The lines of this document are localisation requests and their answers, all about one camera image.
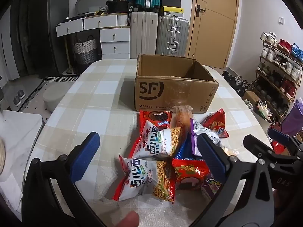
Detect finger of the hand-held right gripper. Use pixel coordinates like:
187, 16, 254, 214
268, 128, 303, 155
243, 134, 275, 158

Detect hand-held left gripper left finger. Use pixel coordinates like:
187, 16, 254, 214
22, 131, 101, 227

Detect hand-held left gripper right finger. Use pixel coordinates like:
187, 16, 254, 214
196, 132, 280, 227

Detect purple white snack packet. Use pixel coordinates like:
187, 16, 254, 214
189, 118, 222, 156

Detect blue snack packet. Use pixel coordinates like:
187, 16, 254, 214
174, 137, 201, 161

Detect dark red snack packet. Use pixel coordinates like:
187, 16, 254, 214
172, 157, 211, 191

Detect red cone snack packet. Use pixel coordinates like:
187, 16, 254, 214
201, 108, 230, 139

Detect bread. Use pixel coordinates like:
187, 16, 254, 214
170, 105, 193, 133

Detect white red noodle snack packet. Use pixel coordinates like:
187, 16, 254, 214
129, 119, 186, 158
112, 155, 177, 202

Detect red chocolate cookie packet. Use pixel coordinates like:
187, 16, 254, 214
139, 110, 172, 130

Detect brown cardboard box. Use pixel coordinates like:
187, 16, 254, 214
134, 54, 219, 113

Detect person's left hand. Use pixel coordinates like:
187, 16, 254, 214
117, 211, 140, 227

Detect small clear snack packet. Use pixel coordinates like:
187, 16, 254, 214
221, 147, 239, 156

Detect purple bag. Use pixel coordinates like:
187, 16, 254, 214
280, 99, 303, 138

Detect clear plastic bag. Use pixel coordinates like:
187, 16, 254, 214
253, 100, 277, 123

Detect small cardboard box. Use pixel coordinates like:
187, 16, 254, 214
243, 91, 259, 106

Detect wooden shoe rack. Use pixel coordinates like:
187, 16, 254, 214
251, 32, 303, 123

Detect round beige stool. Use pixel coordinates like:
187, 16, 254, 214
43, 82, 76, 113

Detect pile of dark shoes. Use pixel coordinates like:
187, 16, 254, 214
221, 70, 251, 97

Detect white chair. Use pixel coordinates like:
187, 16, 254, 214
0, 110, 44, 190

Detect black white patterned rug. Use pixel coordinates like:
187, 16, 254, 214
18, 76, 81, 114

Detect grey white woven basket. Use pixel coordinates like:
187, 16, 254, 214
72, 35, 98, 65

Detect white drawer dresser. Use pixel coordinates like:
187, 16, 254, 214
55, 13, 132, 59

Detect wooden door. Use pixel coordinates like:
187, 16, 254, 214
185, 0, 239, 69

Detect silver suitcase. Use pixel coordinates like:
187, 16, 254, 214
156, 16, 190, 57

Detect white suitcase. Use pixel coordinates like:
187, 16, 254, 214
130, 11, 159, 58

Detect dark refrigerator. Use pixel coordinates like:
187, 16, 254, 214
9, 0, 70, 76

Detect black storage box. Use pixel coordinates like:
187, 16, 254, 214
106, 0, 130, 13

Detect arched grey mirror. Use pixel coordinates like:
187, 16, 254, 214
75, 0, 115, 17

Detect wooden handled broom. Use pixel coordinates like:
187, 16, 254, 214
64, 37, 74, 74

